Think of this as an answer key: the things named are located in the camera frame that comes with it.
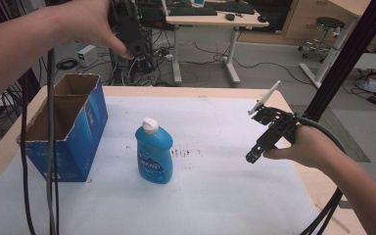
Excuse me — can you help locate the person's left hand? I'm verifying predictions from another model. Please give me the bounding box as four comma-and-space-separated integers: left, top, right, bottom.
53, 0, 135, 61

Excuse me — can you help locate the thick black cable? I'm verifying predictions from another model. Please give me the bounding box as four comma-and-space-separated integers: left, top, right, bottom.
293, 116, 349, 235

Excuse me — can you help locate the grey cable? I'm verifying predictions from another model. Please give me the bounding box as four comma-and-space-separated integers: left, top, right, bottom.
45, 48, 60, 235

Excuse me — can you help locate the white power supply box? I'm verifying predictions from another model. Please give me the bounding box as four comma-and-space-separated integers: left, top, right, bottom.
76, 44, 99, 69

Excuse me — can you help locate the black metal frame post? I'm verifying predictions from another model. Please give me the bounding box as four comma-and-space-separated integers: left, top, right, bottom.
303, 0, 376, 122

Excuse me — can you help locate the white-legged wooden desk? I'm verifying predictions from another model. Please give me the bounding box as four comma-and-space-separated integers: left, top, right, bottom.
161, 0, 270, 87

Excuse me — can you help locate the blue cardboard box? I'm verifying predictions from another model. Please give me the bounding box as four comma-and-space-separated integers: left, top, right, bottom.
15, 72, 110, 183

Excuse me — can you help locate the blue bottle with white cap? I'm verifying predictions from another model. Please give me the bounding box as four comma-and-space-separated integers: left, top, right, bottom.
134, 117, 174, 185

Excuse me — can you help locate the black computer tower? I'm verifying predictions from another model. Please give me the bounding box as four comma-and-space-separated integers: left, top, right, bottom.
109, 27, 157, 86

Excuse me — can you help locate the white foam mat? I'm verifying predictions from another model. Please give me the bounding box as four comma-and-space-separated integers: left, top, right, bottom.
0, 95, 321, 235

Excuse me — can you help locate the white desk leg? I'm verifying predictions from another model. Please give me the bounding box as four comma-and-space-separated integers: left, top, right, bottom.
299, 13, 360, 90

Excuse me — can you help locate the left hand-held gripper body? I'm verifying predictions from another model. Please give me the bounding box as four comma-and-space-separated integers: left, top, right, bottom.
108, 0, 145, 45

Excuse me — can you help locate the black keyboard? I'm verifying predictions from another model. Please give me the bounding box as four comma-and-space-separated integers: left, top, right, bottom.
167, 6, 219, 17

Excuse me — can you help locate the black round stool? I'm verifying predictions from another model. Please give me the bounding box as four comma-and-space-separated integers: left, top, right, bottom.
298, 16, 347, 64

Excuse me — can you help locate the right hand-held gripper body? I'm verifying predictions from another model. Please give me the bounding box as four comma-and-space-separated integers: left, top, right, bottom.
248, 80, 300, 155

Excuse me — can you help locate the wooden cabinet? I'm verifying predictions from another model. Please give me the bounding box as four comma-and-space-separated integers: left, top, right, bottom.
283, 0, 355, 42

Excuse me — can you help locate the person's right hand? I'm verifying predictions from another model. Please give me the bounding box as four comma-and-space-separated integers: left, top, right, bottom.
262, 124, 341, 173

